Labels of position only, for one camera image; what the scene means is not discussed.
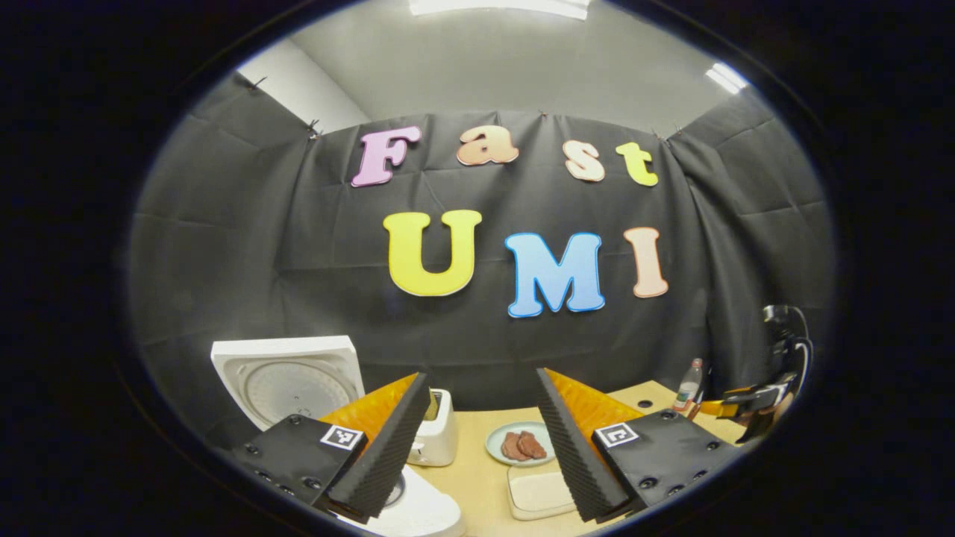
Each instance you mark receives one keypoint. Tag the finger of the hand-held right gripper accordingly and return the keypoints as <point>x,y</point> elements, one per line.
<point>750,399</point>
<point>757,426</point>

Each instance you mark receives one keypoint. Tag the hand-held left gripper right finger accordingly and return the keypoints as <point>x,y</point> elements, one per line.
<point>574,447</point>

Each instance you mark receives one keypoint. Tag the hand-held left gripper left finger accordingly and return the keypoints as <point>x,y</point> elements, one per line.
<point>388,462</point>

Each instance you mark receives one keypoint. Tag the white rice cooker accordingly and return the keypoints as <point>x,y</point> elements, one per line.
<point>283,350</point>

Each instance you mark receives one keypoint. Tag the brown meat slice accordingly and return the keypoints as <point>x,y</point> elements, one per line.
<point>532,444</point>
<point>512,446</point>

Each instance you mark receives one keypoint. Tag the white toaster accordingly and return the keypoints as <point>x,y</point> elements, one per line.
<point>440,440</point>

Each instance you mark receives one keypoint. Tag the clear plastic bottle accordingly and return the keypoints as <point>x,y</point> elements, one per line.
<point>688,388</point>

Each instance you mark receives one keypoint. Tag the toasted bread slice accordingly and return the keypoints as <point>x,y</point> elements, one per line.
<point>433,405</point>

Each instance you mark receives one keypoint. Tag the pale green plate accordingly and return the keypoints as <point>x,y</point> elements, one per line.
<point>496,451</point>

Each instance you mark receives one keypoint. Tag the beige rectangular tray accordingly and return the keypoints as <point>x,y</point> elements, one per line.
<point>522,514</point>

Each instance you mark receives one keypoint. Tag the ceiling light panel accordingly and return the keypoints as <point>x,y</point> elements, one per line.
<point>500,6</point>
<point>727,78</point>

